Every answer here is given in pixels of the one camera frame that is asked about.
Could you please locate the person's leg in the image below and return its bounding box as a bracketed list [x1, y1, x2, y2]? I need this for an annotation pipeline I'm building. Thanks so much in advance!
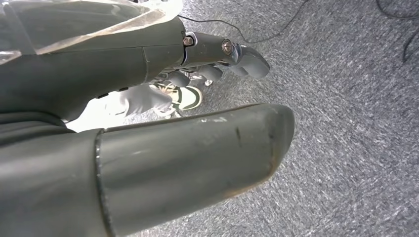
[119, 84, 173, 118]

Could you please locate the person's foot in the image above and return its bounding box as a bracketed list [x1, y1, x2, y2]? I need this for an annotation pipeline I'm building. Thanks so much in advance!
[149, 81, 204, 119]

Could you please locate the white flat object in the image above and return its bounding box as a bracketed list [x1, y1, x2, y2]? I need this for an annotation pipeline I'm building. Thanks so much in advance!
[65, 91, 131, 133]

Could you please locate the clear plastic wrist wrap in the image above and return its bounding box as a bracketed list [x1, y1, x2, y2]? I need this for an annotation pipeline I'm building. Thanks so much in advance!
[0, 0, 184, 64]

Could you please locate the thin black floor cable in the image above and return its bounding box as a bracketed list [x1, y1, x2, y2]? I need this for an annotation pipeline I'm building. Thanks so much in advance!
[177, 0, 310, 44]
[376, 0, 419, 63]

